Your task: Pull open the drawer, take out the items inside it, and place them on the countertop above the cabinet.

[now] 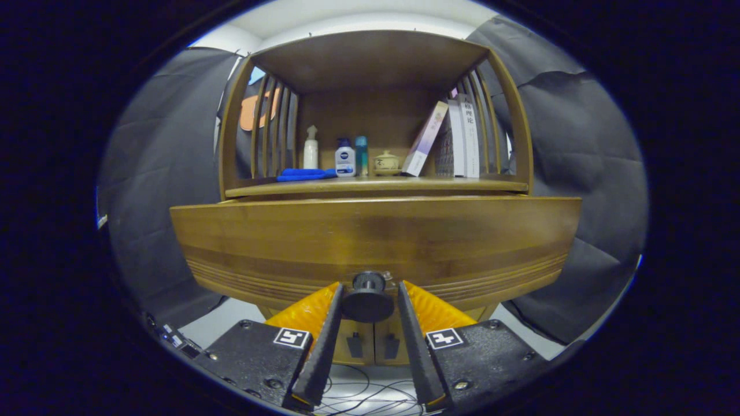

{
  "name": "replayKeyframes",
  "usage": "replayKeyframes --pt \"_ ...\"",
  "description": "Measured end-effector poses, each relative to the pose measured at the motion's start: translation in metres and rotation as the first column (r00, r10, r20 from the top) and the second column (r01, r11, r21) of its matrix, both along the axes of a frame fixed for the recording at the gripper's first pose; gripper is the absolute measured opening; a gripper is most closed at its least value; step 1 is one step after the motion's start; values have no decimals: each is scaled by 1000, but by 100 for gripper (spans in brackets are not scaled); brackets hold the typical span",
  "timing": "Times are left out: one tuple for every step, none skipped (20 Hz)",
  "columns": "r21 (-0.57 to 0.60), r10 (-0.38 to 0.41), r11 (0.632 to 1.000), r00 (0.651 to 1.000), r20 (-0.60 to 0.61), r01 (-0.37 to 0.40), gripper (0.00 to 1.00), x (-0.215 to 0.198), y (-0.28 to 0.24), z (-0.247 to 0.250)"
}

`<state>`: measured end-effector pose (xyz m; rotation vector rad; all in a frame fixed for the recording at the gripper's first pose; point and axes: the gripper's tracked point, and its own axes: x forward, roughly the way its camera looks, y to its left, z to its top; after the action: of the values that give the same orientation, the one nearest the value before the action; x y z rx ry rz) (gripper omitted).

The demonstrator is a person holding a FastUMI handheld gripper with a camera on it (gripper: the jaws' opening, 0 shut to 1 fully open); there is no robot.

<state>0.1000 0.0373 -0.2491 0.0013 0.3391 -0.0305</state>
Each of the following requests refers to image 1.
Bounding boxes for black cable tangle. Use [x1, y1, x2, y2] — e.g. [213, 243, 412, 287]
[315, 364, 428, 416]

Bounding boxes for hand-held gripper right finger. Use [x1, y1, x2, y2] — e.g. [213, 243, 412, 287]
[397, 280, 550, 412]

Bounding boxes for white purple book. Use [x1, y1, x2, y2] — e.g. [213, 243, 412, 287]
[401, 101, 449, 177]

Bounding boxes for wooden cabinet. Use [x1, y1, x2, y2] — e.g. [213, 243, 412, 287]
[171, 30, 582, 367]

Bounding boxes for wooden cabinet door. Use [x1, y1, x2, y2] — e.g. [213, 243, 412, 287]
[334, 319, 376, 366]
[375, 319, 412, 366]

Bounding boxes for blue folded cloth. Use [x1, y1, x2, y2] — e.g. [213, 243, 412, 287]
[276, 168, 337, 183]

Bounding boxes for white book patterned cover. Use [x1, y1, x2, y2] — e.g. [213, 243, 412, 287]
[435, 99, 466, 177]

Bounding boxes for black drawer knob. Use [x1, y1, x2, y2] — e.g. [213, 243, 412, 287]
[341, 272, 395, 323]

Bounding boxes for white book black lettering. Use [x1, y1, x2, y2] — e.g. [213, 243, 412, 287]
[457, 94, 480, 179]

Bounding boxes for wooden drawer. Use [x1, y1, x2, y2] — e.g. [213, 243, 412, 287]
[171, 195, 582, 313]

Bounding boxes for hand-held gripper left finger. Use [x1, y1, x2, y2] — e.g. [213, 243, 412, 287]
[194, 282, 345, 412]

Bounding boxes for beige lidded teacup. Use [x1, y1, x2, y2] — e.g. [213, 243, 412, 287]
[373, 150, 401, 176]

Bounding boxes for white bottle blue cap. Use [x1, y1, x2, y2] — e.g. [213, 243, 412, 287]
[335, 138, 356, 177]

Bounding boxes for wooden countertop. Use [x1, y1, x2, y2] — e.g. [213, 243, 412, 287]
[225, 175, 530, 198]

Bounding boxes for white pump bottle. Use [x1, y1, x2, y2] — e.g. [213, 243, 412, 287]
[303, 125, 319, 170]

